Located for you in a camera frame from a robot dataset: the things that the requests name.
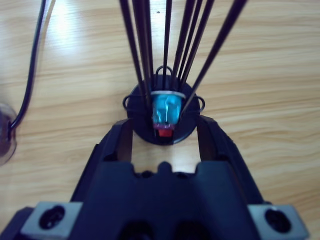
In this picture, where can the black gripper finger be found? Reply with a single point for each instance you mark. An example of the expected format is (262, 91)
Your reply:
(217, 142)
(112, 142)

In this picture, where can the blue coffee capsule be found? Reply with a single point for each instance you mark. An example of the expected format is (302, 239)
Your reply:
(166, 107)

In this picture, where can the purple coffee capsule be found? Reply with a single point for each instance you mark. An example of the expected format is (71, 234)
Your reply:
(162, 126)

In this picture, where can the red coffee capsule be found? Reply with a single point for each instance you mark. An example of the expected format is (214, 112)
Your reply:
(165, 133)

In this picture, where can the black capsule holder with rods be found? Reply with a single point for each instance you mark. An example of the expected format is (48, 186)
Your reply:
(187, 120)

